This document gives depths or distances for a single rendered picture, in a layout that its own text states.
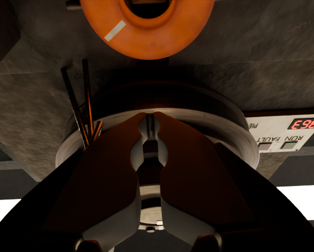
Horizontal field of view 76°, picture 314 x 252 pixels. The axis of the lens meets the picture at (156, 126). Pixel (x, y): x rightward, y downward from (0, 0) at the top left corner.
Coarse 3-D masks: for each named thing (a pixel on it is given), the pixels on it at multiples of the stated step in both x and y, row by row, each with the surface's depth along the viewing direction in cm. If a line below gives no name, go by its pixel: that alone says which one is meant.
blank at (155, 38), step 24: (96, 0) 23; (120, 0) 24; (192, 0) 23; (96, 24) 25; (120, 24) 25; (144, 24) 26; (168, 24) 25; (192, 24) 25; (120, 48) 27; (144, 48) 27; (168, 48) 27
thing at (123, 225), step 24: (144, 120) 11; (96, 144) 9; (120, 144) 9; (96, 168) 8; (120, 168) 8; (72, 192) 7; (96, 192) 7; (120, 192) 7; (48, 216) 6; (72, 216) 6; (96, 216) 6; (120, 216) 6; (96, 240) 6; (120, 240) 7
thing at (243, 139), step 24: (120, 96) 37; (144, 96) 35; (168, 96) 35; (192, 96) 36; (96, 120) 34; (120, 120) 34; (192, 120) 34; (216, 120) 35; (240, 120) 43; (72, 144) 38; (240, 144) 40
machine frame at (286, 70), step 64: (64, 0) 29; (128, 0) 30; (256, 0) 30; (0, 64) 36; (64, 64) 36; (128, 64) 37; (192, 64) 37; (256, 64) 44; (0, 128) 57; (64, 128) 58
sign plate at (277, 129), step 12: (252, 120) 55; (264, 120) 55; (276, 120) 55; (288, 120) 56; (312, 120) 56; (252, 132) 59; (264, 132) 59; (276, 132) 60; (288, 132) 60; (300, 132) 60; (312, 132) 60; (276, 144) 64; (300, 144) 65
